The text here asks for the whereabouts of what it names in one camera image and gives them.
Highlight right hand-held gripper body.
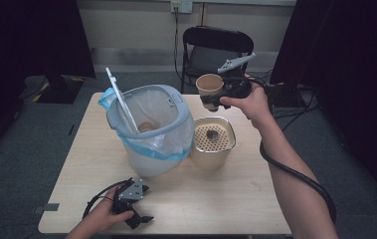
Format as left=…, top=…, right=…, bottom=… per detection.
left=216, top=52, right=258, bottom=110

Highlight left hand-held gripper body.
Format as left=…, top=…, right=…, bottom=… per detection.
left=110, top=177, right=145, bottom=215

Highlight brown paper cup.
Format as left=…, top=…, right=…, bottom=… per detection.
left=195, top=73, right=226, bottom=114
left=137, top=120, right=161, bottom=134

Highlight dark tea residue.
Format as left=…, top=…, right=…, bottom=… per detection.
left=205, top=128, right=222, bottom=142

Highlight white trash can grey lid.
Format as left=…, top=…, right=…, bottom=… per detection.
left=104, top=67, right=196, bottom=178

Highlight beige strainer container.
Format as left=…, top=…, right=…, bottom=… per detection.
left=189, top=116, right=238, bottom=171

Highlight person's right hand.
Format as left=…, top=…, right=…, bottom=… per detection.
left=219, top=77, right=274, bottom=129

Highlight person's left hand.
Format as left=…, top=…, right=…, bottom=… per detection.
left=82, top=185, right=136, bottom=235

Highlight black stand base yellow tape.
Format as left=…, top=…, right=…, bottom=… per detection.
left=265, top=82, right=310, bottom=109

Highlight black folding chair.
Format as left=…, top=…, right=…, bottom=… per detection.
left=179, top=25, right=256, bottom=97

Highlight grey tape strip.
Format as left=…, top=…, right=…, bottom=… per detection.
left=33, top=202, right=61, bottom=215

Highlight blue plastic trash bag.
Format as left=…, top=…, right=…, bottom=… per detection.
left=98, top=87, right=194, bottom=162

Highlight black curtain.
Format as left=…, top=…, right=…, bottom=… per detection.
left=270, top=0, right=377, bottom=213
left=0, top=0, right=96, bottom=167

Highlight black floor cables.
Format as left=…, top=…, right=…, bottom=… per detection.
left=271, top=85, right=321, bottom=137

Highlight black power cable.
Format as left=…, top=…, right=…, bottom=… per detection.
left=173, top=6, right=184, bottom=83

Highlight white wall socket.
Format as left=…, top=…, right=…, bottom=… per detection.
left=170, top=0, right=194, bottom=15

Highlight right hand-held gripper cable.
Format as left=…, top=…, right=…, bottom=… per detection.
left=242, top=76, right=338, bottom=225

